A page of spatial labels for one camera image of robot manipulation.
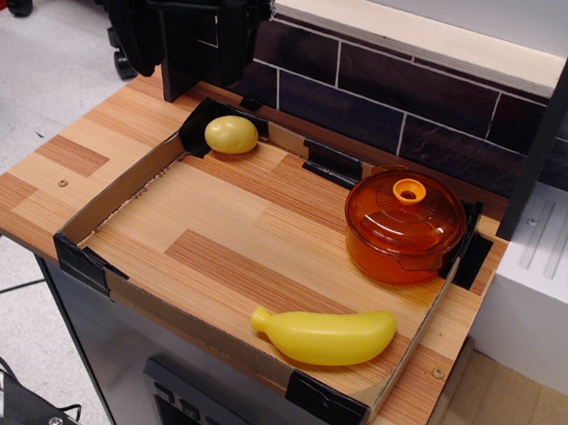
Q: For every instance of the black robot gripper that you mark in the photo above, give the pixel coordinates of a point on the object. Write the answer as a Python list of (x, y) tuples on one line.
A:
[(136, 26)]

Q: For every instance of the orange transparent pot lid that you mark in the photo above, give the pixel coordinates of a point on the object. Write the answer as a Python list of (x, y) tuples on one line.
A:
[(406, 213)]

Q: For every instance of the orange transparent plastic pot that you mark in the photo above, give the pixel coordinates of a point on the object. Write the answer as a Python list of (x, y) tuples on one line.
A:
[(396, 269)]

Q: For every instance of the black office chair base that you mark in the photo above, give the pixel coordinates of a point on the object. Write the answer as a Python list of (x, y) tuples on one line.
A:
[(121, 62)]

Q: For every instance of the cardboard fence with black tape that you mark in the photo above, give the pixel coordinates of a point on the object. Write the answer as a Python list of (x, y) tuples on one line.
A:
[(171, 259)]

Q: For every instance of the yellow toy potato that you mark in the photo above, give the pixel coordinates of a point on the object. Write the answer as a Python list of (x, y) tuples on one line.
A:
[(231, 135)]

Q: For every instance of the yellow toy banana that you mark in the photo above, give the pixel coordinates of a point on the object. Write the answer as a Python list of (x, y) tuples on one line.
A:
[(327, 339)]

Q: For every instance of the grey toy oven front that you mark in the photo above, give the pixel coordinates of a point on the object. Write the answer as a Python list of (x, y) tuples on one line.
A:
[(180, 403)]

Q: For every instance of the white toy sink unit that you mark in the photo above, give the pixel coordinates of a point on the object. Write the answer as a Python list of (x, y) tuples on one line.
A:
[(523, 320)]

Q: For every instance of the black vertical post left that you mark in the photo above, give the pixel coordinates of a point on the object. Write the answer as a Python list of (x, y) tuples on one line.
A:
[(190, 53)]

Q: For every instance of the dark grey post right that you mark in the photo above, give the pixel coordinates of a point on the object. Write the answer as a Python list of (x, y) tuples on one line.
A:
[(537, 157)]

